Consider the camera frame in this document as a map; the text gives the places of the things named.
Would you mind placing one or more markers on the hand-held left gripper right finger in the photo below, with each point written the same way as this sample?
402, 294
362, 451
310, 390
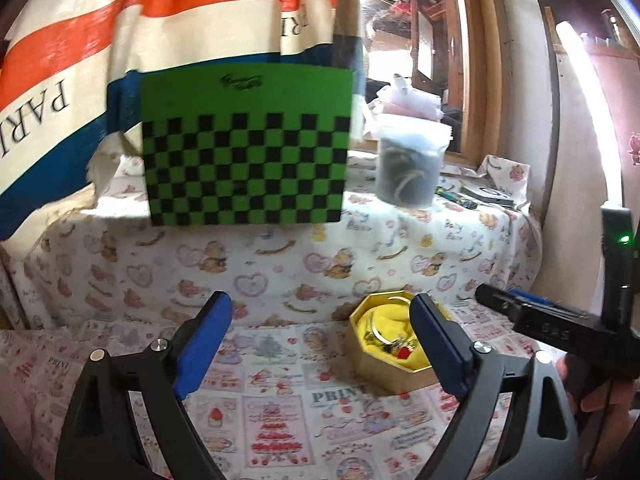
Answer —
440, 350

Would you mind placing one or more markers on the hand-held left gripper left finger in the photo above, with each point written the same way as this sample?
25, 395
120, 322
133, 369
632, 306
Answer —
202, 345

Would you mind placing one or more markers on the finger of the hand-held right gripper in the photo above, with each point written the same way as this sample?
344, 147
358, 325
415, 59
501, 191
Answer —
497, 300
532, 296

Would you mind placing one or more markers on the small charm jewelry piece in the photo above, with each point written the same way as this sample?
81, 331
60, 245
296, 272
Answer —
404, 354

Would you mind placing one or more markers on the yellow octagonal box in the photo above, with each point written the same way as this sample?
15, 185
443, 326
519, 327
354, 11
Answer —
395, 382

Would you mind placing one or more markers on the silver bangle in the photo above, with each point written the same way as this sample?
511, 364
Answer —
380, 336

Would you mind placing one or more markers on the person's right hand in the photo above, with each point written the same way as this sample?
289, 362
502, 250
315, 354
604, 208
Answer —
597, 400

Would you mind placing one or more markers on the small metal earrings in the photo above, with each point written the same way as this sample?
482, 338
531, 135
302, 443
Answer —
392, 344

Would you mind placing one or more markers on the yellow cloth pouch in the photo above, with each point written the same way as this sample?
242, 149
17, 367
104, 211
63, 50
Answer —
380, 317

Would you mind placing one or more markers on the bear print cloth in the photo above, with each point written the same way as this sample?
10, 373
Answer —
200, 265

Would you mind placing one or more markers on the dark grey flat device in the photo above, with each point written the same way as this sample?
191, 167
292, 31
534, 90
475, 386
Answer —
487, 195

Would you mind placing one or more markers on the strawberry patchwork print cloth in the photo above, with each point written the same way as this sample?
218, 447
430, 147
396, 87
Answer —
300, 410

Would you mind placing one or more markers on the green lighter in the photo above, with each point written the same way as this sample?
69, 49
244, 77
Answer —
445, 193

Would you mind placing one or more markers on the green black checkered box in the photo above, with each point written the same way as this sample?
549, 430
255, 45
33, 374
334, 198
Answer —
240, 160

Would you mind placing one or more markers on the white tube lamp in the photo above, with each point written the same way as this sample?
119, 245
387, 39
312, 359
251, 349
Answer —
585, 100

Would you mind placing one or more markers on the pink and white plastic bag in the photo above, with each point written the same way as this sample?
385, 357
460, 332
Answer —
405, 97

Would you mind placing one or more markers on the striped orange blue tote bag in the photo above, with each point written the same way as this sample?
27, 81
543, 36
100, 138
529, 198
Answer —
100, 35

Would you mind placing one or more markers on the pink figure wall sticker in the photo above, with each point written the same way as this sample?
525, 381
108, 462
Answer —
635, 147

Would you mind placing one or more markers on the wooden window frame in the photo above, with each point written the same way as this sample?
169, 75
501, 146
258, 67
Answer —
480, 60

